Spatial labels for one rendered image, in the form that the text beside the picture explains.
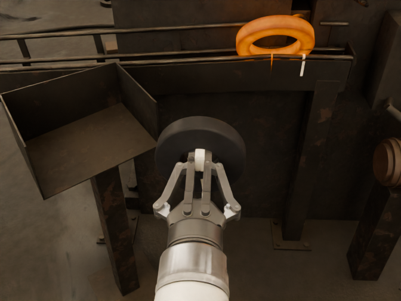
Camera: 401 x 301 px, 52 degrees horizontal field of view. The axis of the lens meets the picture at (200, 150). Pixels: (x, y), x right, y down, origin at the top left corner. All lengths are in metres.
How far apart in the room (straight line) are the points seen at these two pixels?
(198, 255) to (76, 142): 0.53
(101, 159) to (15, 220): 0.83
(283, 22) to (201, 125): 0.39
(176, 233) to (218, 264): 0.07
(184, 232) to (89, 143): 0.47
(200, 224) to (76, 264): 0.98
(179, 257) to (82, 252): 1.02
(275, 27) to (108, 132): 0.44
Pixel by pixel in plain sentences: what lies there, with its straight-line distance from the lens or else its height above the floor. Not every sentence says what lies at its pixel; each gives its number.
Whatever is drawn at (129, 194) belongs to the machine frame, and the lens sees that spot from 1.55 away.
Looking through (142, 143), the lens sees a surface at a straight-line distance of 0.91.
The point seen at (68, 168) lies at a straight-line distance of 0.90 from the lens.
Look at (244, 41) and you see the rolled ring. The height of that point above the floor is 0.76.
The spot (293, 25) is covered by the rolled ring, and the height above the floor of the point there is 0.81.
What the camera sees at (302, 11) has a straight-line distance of 1.14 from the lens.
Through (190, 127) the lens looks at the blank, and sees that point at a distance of 0.64.
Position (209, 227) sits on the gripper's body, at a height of 0.76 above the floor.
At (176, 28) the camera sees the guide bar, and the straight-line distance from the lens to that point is 1.09.
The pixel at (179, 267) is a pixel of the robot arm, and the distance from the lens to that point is 0.50.
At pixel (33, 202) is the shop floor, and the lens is 1.72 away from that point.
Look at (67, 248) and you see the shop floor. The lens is 1.53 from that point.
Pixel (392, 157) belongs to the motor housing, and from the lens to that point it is 1.12.
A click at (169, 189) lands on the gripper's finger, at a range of 0.61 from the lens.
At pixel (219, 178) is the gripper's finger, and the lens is 0.62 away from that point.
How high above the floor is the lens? 1.18
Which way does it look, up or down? 40 degrees down
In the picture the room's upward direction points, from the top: straight up
